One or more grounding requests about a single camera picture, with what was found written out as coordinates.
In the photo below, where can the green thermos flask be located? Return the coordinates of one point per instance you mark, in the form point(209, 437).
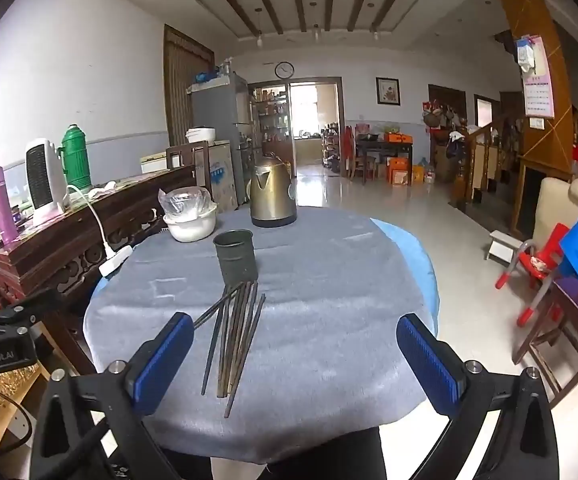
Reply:
point(75, 160)

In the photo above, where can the clear water jug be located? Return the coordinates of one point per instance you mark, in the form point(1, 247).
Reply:
point(425, 170)

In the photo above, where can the round wall clock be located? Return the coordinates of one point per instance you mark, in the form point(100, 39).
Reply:
point(284, 69)

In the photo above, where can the flat orange box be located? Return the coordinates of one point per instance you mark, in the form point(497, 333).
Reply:
point(399, 138)

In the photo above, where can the light blue table cover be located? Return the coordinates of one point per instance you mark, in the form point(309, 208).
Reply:
point(416, 265)

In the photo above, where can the red plastic chair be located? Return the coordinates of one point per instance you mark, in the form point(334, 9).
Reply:
point(539, 260)

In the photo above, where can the gold electric kettle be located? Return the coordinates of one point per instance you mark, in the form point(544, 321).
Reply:
point(272, 195)

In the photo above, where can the white power strip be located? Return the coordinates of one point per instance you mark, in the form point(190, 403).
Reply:
point(116, 261)

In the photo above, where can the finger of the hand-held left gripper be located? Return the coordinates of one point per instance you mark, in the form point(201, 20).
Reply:
point(34, 307)

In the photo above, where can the grey refrigerator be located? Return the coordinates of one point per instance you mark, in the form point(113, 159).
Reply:
point(219, 110)

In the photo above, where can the white step stool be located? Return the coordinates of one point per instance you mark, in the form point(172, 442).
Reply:
point(504, 244)

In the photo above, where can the brown wooden chair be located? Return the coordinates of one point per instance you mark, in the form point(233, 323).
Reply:
point(186, 157)

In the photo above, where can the cream armchair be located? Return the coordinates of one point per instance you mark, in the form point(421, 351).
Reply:
point(554, 210)

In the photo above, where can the white plastic basin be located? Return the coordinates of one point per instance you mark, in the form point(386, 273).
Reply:
point(189, 229)

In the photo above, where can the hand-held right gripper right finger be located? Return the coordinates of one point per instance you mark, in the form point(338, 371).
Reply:
point(426, 365)

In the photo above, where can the purple vacuum bottle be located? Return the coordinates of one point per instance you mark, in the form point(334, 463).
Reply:
point(3, 205)

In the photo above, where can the pink wall calendar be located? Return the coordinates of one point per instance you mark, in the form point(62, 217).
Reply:
point(539, 95)

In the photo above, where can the dark wooden table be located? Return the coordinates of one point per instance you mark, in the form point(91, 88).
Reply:
point(384, 149)

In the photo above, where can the carved wooden sideboard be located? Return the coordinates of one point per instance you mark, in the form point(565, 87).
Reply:
point(69, 255)

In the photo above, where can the grey metal utensil holder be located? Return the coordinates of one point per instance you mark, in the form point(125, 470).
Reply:
point(235, 257)

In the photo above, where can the brown wooden door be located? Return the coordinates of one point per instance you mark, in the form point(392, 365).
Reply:
point(186, 90)

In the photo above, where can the clear plastic bag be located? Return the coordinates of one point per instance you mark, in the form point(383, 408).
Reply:
point(184, 202)

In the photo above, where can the white rice cooker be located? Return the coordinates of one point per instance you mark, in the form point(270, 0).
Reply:
point(201, 135)

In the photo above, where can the wooden stair railing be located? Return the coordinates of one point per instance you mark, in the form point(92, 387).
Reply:
point(479, 160)

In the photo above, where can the framed wall picture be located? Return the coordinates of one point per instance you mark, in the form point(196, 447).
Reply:
point(388, 91)

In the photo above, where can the pile of metal chopsticks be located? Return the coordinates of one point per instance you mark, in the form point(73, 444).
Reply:
point(236, 330)

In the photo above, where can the person's dark pants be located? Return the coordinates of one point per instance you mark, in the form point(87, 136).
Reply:
point(309, 460)

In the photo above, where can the white fan heater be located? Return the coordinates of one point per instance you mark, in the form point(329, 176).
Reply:
point(44, 180)

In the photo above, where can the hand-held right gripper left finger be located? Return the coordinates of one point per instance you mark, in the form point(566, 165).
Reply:
point(164, 362)

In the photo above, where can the white chest freezer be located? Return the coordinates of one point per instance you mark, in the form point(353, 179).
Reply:
point(219, 170)

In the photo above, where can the tall orange box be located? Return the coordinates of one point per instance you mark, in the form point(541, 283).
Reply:
point(399, 172)

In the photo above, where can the grey tablecloth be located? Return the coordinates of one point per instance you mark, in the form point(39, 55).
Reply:
point(289, 320)

